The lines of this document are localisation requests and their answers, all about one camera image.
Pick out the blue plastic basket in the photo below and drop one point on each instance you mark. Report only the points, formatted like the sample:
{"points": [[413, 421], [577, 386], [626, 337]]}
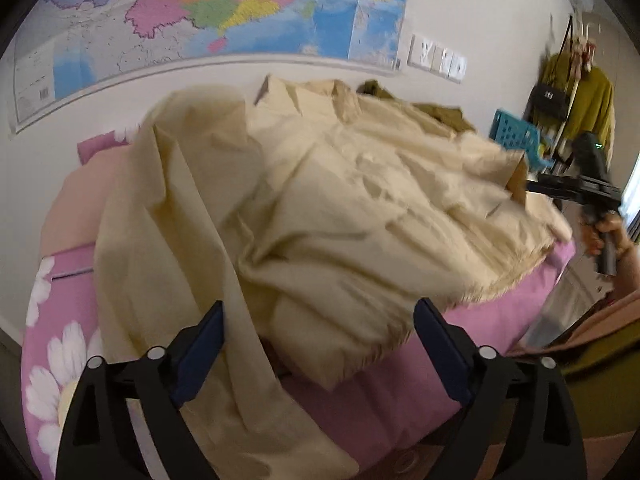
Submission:
{"points": [[515, 135]]}

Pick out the person's torso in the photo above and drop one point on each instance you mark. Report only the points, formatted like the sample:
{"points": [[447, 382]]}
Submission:
{"points": [[600, 390]]}

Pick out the peach pink pillow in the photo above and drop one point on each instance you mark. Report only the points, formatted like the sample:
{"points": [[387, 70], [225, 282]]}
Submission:
{"points": [[75, 200]]}

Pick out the person's right forearm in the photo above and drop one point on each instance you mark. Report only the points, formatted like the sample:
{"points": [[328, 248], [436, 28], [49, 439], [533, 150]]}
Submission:
{"points": [[630, 275]]}

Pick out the colourful wall map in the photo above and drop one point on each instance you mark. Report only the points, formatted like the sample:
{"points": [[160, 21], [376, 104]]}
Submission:
{"points": [[200, 10]]}

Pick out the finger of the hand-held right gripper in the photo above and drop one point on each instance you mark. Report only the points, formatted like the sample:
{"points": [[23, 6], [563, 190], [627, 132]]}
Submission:
{"points": [[545, 186]]}

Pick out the cream large garment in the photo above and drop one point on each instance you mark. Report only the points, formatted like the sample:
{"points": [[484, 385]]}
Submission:
{"points": [[325, 210]]}

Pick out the black shoulder bag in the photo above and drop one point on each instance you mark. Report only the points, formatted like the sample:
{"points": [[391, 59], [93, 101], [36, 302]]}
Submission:
{"points": [[549, 101]]}

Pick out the hanging olive sweater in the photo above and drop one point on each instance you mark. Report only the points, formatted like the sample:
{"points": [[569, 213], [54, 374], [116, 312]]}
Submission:
{"points": [[592, 105]]}

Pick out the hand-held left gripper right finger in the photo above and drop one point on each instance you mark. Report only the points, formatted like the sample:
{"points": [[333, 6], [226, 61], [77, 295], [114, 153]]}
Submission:
{"points": [[441, 351]]}

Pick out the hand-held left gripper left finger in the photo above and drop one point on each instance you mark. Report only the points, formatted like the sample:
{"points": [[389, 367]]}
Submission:
{"points": [[200, 355]]}

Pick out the white wall switch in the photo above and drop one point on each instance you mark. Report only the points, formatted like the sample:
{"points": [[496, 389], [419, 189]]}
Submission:
{"points": [[446, 60], [458, 66]]}

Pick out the coat rack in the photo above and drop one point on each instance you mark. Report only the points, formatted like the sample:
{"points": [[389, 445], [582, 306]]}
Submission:
{"points": [[582, 55]]}

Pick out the olive green garment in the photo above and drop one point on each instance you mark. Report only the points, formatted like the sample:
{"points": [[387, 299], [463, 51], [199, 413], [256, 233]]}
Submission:
{"points": [[440, 115]]}

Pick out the person's right hand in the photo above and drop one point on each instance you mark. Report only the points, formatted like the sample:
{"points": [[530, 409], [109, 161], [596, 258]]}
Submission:
{"points": [[590, 235]]}

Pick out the pink floral bed sheet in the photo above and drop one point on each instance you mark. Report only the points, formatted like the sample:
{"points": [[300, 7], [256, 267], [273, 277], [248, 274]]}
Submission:
{"points": [[390, 410]]}

